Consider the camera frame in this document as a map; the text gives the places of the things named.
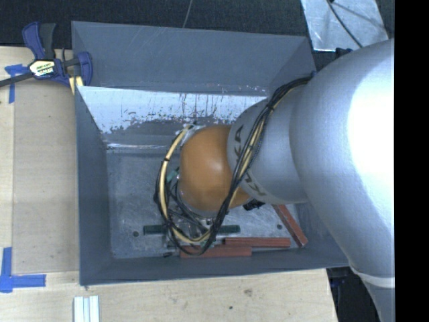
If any red-brown flat block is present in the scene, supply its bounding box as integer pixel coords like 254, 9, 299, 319
225, 237, 292, 249
271, 203, 309, 249

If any grey metal bin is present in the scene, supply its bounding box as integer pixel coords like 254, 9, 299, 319
70, 20, 351, 286

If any pale wood flat board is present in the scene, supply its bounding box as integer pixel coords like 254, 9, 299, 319
11, 78, 81, 275

